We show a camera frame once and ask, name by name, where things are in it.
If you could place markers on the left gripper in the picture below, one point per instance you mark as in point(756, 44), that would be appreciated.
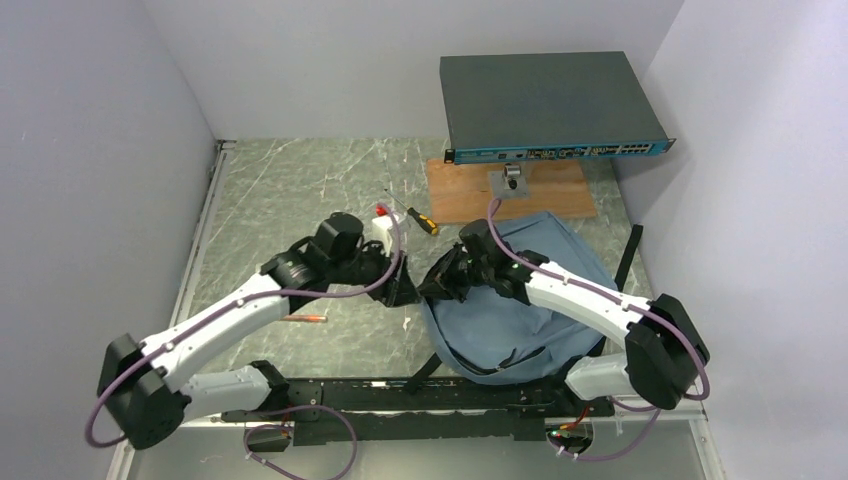
point(397, 290)

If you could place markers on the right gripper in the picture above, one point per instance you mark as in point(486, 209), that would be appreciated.
point(442, 283)

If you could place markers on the blue student backpack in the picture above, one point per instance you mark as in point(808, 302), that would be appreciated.
point(493, 340)

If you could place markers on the orange pen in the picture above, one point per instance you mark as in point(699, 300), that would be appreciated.
point(305, 318)

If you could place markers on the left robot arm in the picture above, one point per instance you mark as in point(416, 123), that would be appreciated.
point(152, 386)

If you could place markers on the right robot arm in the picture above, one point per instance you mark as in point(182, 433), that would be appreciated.
point(528, 300)

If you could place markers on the yellow black screwdriver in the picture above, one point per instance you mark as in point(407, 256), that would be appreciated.
point(424, 222)

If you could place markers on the wooden board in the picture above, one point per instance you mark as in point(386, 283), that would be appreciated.
point(460, 194)

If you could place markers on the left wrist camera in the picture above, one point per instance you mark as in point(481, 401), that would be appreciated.
point(387, 227)

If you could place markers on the metal stand mount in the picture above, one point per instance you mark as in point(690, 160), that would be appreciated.
point(508, 182)

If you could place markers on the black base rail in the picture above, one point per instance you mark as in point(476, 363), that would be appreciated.
point(323, 410)

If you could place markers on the grey network switch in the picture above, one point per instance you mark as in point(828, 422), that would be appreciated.
point(547, 106)

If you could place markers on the aluminium side rail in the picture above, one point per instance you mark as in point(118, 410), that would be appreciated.
point(224, 152)

